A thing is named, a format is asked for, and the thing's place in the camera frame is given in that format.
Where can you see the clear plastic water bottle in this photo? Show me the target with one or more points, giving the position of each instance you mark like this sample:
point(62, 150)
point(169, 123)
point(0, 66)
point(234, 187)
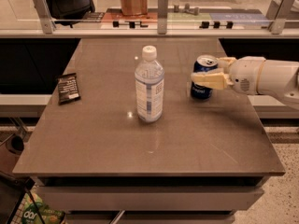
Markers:
point(149, 85)

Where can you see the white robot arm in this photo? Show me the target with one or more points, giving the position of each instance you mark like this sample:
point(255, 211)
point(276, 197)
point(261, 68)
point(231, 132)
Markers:
point(278, 79)

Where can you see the blue pepsi can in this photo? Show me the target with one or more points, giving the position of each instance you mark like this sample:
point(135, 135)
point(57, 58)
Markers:
point(202, 65)

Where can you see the green snack bag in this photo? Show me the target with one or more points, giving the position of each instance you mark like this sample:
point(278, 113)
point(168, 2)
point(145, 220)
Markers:
point(36, 211)

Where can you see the grey table drawer unit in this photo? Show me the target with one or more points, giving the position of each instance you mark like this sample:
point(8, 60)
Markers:
point(115, 202)

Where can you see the black office chair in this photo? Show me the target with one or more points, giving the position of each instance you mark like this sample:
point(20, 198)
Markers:
point(69, 12)

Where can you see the metal glass railing post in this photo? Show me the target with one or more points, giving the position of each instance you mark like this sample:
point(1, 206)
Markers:
point(162, 17)
point(278, 23)
point(47, 25)

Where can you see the black rxbar chocolate wrapper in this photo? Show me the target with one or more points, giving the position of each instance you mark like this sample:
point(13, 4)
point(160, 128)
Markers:
point(68, 88)

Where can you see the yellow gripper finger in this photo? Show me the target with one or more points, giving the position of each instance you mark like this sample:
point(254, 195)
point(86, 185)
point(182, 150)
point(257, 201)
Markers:
point(216, 81)
point(224, 63)

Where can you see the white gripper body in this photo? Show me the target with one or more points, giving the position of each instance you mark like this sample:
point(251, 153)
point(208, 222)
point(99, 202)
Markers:
point(245, 75)

